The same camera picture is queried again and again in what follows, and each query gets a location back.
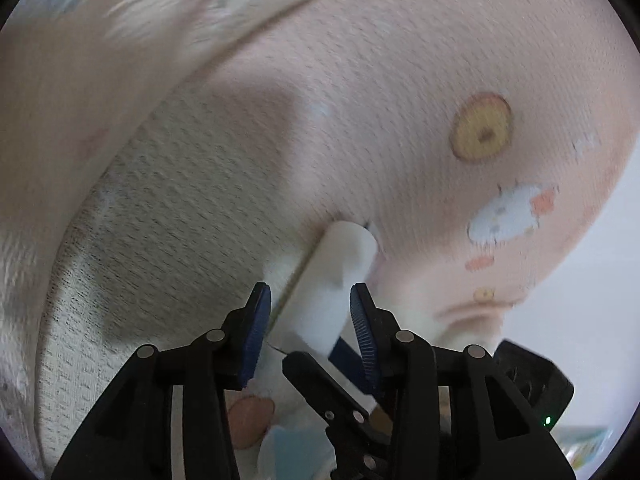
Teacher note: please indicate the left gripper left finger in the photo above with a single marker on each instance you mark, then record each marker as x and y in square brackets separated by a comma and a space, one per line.
[163, 415]

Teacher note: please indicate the white paper roll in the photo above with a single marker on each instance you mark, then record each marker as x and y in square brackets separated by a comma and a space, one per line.
[313, 317]

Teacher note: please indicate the blue white tissue pack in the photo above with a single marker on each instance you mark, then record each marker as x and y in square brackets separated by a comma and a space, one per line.
[297, 454]

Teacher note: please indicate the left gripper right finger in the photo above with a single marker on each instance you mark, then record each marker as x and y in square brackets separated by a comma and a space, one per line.
[546, 389]

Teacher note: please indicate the pink cartoon print pillow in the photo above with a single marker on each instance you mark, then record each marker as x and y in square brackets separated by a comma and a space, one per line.
[78, 77]

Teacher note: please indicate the pink cartoon print blanket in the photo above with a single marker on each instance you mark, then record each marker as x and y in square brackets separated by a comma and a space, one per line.
[477, 139]

